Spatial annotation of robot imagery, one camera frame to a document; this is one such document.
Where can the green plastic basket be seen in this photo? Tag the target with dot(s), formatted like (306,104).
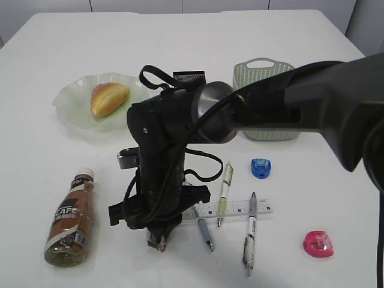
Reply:
(254,70)

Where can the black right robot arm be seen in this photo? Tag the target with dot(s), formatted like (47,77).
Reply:
(342,101)

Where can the clear plastic ruler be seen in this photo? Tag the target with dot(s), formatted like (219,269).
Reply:
(238,210)

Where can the paper ball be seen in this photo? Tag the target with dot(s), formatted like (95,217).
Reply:
(158,243)

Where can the sugared bread bun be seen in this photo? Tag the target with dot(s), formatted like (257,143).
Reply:
(107,97)

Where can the grey white pen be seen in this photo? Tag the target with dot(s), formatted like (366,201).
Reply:
(249,244)

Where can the brown coffee bottle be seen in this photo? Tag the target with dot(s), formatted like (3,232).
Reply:
(68,240)

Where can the green wavy glass plate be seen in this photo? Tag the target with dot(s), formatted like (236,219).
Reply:
(73,104)

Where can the pink pencil sharpener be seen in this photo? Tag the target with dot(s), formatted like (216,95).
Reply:
(318,244)

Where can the blue grip pen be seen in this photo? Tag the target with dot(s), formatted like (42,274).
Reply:
(204,230)

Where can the blue pencil sharpener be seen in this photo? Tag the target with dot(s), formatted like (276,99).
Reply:
(260,168)

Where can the yellow grip pen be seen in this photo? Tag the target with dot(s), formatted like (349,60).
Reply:
(226,183)

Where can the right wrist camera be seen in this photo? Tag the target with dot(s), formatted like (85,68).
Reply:
(128,158)

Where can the black mesh pen holder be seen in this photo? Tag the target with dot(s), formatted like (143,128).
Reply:
(189,80)

